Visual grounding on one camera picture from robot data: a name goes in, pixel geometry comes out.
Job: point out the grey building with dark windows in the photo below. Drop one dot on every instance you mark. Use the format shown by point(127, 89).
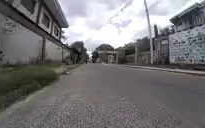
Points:
point(20, 43)

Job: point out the small dark building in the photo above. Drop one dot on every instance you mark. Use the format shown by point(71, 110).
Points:
point(161, 50)

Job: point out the grey asphalt road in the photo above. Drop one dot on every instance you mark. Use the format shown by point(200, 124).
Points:
point(113, 96)

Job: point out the gate arch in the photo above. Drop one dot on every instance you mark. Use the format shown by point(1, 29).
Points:
point(113, 56)

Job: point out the concrete pavement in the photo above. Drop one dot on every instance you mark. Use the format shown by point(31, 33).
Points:
point(176, 70)

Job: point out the utility pole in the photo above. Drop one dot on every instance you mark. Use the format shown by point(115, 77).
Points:
point(149, 30)

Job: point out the building with stone wall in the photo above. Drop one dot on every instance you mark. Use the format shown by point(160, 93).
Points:
point(193, 43)

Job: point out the group of trees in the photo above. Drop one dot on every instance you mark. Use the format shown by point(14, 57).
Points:
point(140, 45)
point(78, 50)

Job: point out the grass verge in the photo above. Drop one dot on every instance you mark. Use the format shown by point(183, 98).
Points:
point(16, 80)

